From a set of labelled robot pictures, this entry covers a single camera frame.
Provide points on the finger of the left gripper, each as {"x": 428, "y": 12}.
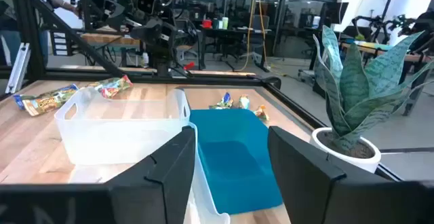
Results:
{"x": 114, "y": 15}
{"x": 152, "y": 32}

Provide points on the square black wrist camera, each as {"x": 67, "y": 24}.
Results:
{"x": 148, "y": 1}

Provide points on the person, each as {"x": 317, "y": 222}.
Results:
{"x": 61, "y": 2}

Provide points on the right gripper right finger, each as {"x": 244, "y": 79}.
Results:
{"x": 312, "y": 190}

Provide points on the green silver granola bar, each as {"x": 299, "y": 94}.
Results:
{"x": 112, "y": 86}

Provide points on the white plant pot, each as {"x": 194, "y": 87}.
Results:
{"x": 371, "y": 164}

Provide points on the black background robot arm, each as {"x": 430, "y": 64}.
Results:
{"x": 376, "y": 22}

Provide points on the red cup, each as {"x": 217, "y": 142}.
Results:
{"x": 207, "y": 24}

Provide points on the green snake plant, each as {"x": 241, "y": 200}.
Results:
{"x": 354, "y": 91}

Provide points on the grey tape rectangle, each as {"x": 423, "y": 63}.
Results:
{"x": 217, "y": 87}

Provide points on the silver aluminium extrusion piece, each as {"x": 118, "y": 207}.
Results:
{"x": 18, "y": 68}

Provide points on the wooden workbench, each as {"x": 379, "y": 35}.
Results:
{"x": 347, "y": 45}

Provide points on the black drawer unit white labels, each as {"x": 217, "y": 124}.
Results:
{"x": 60, "y": 44}

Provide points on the black office desk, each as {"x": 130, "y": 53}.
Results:
{"x": 234, "y": 32}

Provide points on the orange granola bar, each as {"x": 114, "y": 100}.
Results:
{"x": 261, "y": 113}

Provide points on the blue plastic bin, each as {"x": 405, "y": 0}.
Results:
{"x": 237, "y": 163}

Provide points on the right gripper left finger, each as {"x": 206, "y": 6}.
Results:
{"x": 162, "y": 190}

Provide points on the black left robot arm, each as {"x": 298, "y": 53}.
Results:
{"x": 159, "y": 62}

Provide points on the black monitor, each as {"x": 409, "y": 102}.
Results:
{"x": 335, "y": 13}

